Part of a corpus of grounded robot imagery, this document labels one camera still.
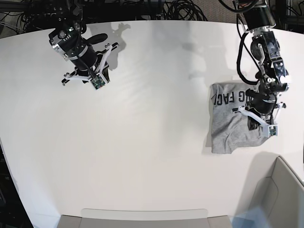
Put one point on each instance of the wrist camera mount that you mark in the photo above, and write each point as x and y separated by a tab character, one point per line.
270	127
95	77

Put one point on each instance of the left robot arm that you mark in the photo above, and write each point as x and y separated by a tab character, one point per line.
272	76

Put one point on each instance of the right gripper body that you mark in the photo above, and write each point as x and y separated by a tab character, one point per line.
85	58

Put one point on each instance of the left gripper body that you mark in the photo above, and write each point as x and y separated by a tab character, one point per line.
262	104

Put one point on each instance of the grey T-shirt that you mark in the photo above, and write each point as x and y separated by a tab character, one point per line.
229	130

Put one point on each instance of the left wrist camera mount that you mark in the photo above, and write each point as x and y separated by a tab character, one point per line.
270	127

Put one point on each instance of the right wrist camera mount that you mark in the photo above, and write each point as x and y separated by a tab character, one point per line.
95	77

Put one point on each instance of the blue translucent object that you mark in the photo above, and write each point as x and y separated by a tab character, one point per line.
255	217

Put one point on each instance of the white storage bin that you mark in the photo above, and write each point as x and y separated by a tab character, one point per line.
282	196

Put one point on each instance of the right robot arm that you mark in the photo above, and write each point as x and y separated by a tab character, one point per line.
69	32

